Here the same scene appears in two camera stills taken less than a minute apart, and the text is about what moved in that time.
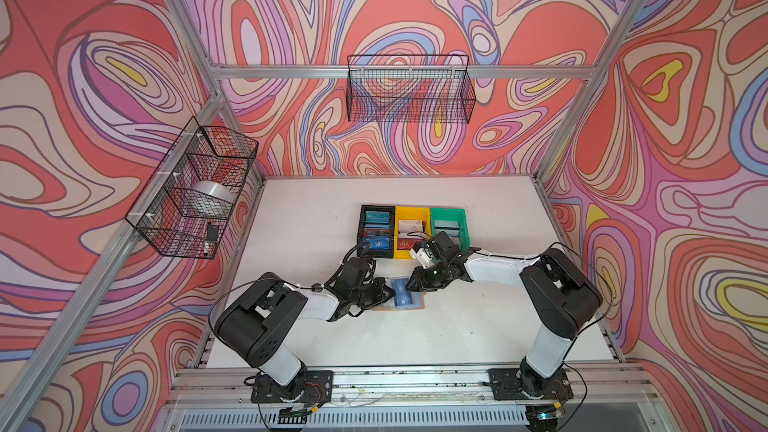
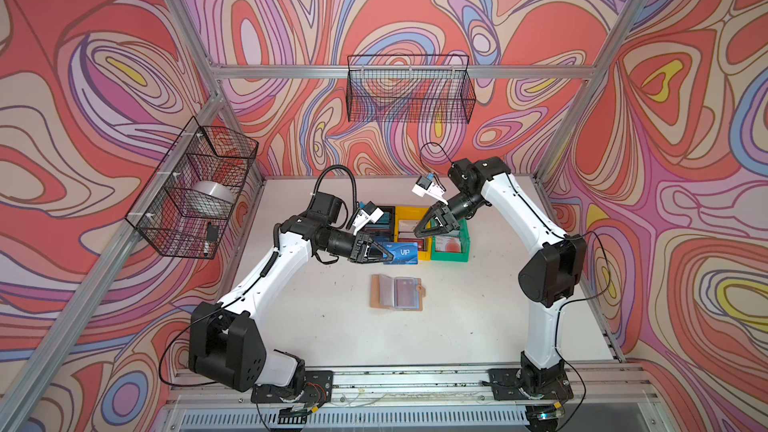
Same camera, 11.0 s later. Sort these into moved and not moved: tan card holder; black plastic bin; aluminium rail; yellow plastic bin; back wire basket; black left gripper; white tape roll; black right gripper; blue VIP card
Moved: black left gripper; black right gripper; blue VIP card
Not moved: back wire basket; yellow plastic bin; aluminium rail; tan card holder; white tape roll; black plastic bin
